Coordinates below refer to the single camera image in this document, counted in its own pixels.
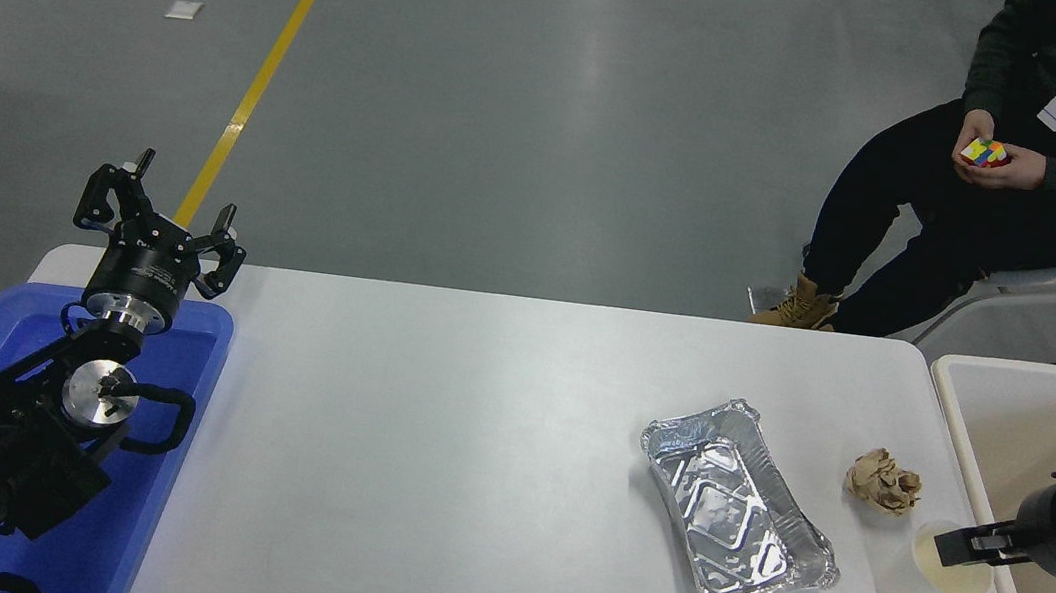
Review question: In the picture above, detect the person's right hand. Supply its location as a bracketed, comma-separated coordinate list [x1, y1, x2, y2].
[953, 105, 1001, 159]

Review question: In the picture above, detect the crumpled tan paper ball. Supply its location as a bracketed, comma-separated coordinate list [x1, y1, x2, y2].
[840, 444, 928, 521]

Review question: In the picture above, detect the blue plastic tray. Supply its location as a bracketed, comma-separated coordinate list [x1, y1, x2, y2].
[0, 275, 239, 593]

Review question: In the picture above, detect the person with lanyard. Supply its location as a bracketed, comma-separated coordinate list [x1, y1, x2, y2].
[748, 0, 1056, 363]

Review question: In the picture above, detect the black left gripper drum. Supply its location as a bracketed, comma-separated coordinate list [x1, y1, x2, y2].
[81, 218, 205, 323]

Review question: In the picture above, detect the person's left hand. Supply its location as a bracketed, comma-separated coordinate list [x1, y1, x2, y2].
[952, 139, 1052, 197]

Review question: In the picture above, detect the colourful puzzle cube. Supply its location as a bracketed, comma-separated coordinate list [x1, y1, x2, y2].
[957, 135, 1011, 172]

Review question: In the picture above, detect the clear floor plate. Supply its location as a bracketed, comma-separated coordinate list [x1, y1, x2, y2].
[745, 283, 794, 320]

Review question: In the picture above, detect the silver foil tray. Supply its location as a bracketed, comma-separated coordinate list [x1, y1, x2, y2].
[621, 388, 860, 593]

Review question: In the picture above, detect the white paper cup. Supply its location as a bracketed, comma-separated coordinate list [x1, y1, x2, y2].
[872, 511, 1002, 593]

